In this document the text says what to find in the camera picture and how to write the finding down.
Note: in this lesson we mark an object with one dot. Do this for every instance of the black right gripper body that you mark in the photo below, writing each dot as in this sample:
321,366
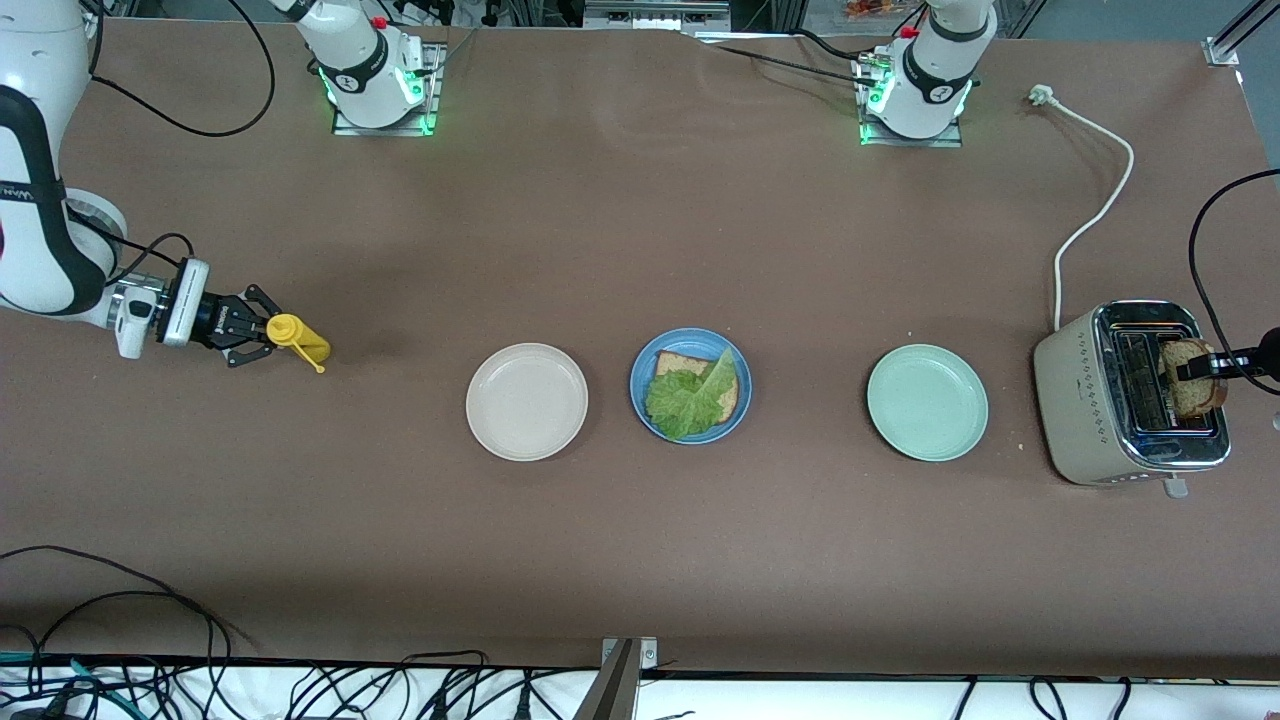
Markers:
215,319

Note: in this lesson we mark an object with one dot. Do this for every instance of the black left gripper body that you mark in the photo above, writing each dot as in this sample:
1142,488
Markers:
1268,353

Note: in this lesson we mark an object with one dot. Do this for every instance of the brown bread slice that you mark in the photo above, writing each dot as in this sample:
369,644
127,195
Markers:
675,362
1192,398

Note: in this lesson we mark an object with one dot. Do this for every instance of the yellow squeeze bottle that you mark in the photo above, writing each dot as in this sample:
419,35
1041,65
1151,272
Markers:
305,342

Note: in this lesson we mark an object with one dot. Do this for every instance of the green lettuce leaf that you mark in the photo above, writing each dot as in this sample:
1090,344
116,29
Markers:
685,400

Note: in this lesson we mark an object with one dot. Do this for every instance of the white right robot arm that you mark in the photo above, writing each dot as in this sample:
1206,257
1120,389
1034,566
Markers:
35,60

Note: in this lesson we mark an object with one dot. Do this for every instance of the green round plate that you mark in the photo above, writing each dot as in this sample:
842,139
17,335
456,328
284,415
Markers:
927,402

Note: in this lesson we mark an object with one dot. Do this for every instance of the beige round plate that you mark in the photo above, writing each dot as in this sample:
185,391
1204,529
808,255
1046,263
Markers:
527,402

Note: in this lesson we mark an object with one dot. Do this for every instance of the blue round plate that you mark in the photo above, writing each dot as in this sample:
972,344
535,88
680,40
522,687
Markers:
640,385

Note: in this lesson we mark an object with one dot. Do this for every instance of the beige chrome toaster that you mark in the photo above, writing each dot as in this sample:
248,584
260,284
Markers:
1075,400

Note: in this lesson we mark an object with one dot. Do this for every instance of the grey metal box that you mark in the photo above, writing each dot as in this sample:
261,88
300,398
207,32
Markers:
650,15

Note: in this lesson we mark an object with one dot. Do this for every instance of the orange object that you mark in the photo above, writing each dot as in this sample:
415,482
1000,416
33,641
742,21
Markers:
870,8

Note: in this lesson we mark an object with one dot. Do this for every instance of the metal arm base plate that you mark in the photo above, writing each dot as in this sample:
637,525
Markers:
905,143
380,131

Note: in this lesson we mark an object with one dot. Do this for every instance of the aluminium frame rail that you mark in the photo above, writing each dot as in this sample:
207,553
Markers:
1225,48

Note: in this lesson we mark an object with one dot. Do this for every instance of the dark metal post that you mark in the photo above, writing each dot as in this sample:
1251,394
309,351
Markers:
612,690

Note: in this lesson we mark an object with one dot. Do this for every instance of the silver table edge bracket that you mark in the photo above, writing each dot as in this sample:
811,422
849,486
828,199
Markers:
650,650

